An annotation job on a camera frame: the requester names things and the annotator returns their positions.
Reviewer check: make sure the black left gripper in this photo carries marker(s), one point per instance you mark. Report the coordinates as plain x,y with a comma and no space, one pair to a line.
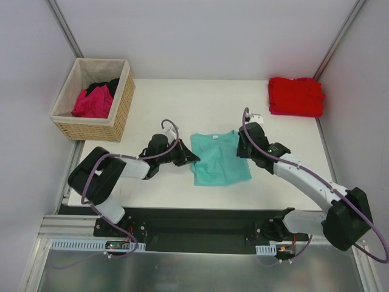
182,154

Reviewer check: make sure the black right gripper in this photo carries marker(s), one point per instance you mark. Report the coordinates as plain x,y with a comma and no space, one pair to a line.
243,149

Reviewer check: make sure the teal t shirt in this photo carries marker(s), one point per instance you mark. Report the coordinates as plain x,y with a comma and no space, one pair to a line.
218,163

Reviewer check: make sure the red t shirt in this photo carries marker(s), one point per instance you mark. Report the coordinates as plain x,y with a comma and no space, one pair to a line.
294,95

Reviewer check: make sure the wicker laundry basket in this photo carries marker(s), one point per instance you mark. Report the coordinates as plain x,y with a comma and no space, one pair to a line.
84,72

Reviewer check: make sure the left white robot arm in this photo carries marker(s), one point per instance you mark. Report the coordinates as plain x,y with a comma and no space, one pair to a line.
96,176

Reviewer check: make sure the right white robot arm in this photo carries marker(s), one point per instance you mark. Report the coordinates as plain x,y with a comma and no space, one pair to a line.
345,214

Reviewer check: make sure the black t shirt in basket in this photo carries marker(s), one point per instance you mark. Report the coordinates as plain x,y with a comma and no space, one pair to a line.
111,85

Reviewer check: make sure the pink t shirt in basket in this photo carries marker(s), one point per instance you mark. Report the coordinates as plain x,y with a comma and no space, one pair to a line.
96,104

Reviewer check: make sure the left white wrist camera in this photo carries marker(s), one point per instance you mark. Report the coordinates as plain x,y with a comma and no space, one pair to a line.
170,133

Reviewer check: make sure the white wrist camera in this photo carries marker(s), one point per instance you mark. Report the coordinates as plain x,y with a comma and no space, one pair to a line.
170,133
254,118

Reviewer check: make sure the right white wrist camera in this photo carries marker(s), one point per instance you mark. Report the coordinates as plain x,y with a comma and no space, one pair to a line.
254,118

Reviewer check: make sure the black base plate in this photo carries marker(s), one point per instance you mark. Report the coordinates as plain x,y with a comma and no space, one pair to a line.
211,231

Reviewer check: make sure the right grey cable duct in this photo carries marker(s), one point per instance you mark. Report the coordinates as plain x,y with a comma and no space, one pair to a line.
266,250

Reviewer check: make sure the grey cable duct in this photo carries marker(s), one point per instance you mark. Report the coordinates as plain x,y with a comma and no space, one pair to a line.
266,250
96,245

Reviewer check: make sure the left grey cable duct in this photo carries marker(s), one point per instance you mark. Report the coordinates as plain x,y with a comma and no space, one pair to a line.
96,245

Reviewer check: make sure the aluminium rail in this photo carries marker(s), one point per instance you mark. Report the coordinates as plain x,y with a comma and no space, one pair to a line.
67,226

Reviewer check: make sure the right aluminium frame post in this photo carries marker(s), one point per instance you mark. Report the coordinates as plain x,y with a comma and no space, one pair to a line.
340,37

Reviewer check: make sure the aluminium frame post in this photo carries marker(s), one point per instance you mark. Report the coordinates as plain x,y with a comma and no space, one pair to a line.
64,27
340,37

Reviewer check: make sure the left aluminium frame post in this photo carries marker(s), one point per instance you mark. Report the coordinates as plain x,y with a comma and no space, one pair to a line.
64,27

